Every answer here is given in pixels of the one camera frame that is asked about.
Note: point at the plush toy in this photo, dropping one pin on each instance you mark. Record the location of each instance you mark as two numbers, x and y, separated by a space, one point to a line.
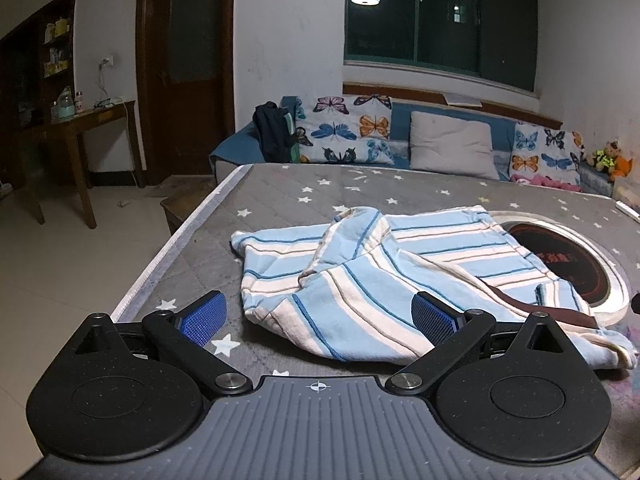
612 160

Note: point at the round black white-rimmed disc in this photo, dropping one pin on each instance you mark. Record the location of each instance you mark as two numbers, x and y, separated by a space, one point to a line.
560 255

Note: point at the blue white striped garment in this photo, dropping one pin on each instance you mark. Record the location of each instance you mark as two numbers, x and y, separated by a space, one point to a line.
360 280

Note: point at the pink cloth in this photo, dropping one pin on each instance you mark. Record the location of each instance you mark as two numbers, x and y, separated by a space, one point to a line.
545 181

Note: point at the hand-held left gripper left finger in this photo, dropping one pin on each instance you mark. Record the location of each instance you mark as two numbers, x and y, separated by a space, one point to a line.
205 317

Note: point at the green-framed window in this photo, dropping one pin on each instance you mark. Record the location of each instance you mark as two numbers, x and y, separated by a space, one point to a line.
440 15

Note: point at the blue sofa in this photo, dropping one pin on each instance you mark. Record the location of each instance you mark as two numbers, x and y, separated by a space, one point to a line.
400 120

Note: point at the brown wooden door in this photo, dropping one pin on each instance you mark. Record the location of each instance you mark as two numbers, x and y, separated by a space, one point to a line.
200 110

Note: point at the grey star-print mattress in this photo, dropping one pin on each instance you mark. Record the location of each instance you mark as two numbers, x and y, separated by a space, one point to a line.
280 195

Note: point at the wooden shelf cabinet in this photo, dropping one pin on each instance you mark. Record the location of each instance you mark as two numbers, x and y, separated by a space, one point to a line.
55 50

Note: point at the wooden stool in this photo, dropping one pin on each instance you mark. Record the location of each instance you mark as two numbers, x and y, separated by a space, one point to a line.
185 200

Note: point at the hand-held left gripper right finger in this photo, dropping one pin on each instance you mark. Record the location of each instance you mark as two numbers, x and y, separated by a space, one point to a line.
432 317

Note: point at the plain grey pillow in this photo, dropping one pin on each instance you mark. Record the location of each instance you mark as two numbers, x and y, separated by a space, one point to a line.
452 145

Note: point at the large butterfly-print pillow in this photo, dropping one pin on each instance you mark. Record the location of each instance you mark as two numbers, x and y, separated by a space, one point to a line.
345 130

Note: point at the white wall socket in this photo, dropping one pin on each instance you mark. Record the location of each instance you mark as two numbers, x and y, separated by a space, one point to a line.
106 61

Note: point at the small butterfly-print pillow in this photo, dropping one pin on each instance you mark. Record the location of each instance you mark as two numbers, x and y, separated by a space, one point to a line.
545 152

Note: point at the small white bottle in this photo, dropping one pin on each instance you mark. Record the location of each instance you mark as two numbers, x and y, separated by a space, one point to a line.
79 102

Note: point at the wooden table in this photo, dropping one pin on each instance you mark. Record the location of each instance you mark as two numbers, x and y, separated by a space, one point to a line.
95 115

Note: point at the dark backpack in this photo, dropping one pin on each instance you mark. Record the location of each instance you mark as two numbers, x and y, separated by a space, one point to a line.
272 132

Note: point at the white paper sheet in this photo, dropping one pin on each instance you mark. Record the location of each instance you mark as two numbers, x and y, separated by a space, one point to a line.
462 100

